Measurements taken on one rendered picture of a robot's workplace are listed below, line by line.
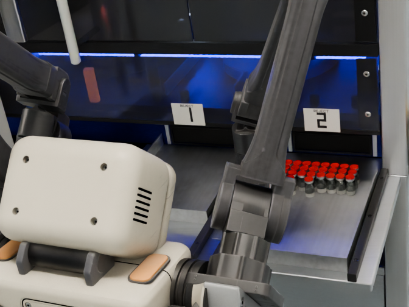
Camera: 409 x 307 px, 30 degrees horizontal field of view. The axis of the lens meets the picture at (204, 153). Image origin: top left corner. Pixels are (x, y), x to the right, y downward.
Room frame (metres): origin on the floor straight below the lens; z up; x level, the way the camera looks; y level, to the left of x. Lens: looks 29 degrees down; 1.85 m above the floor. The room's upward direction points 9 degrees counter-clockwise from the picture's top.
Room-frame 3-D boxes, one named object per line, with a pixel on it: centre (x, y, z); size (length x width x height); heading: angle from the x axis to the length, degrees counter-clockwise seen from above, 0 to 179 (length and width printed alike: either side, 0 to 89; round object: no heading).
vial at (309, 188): (1.48, -0.23, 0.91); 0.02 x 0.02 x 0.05
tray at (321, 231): (1.40, -0.20, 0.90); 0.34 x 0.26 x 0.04; 154
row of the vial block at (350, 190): (1.50, -0.25, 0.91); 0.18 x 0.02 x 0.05; 64
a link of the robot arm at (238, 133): (1.33, -0.09, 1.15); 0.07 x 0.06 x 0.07; 168
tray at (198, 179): (1.64, 0.06, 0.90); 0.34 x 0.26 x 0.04; 155
